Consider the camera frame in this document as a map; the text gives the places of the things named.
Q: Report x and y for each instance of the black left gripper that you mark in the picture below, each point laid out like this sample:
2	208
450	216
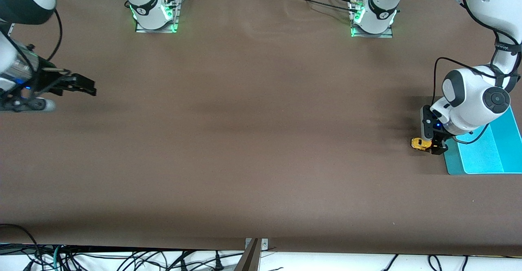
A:
439	139

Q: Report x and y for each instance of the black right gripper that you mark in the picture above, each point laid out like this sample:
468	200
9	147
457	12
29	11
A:
48	84

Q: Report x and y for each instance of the yellow toy beetle car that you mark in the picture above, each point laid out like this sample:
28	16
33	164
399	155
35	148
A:
420	144

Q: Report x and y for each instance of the turquoise plastic bin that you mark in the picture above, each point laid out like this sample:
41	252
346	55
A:
481	159

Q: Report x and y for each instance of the brown table cover sheet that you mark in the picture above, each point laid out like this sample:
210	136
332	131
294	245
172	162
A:
285	173

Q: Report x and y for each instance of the dark grey metal bar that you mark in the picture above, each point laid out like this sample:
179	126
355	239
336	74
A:
248	261

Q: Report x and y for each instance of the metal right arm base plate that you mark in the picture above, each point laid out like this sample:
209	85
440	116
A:
176	20

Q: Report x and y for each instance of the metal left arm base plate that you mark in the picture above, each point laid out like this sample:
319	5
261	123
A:
371	35

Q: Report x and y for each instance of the small metal table bracket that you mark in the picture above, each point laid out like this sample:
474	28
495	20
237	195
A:
264	244

